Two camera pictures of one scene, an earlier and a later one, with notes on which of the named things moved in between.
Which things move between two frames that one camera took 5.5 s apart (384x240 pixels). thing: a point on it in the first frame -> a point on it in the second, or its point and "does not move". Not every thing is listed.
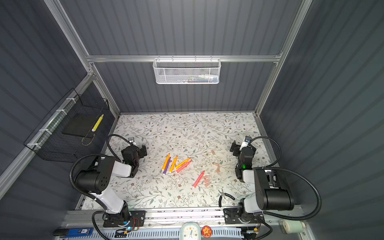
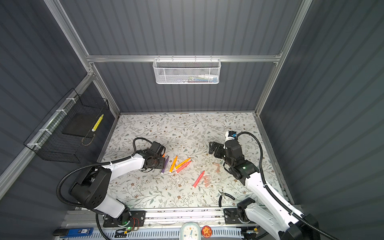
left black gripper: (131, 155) -> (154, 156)
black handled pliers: (223, 194) does not move
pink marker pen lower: (198, 179) does not move
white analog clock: (190, 231) does not move
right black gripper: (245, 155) -> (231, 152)
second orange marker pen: (173, 163) does not move
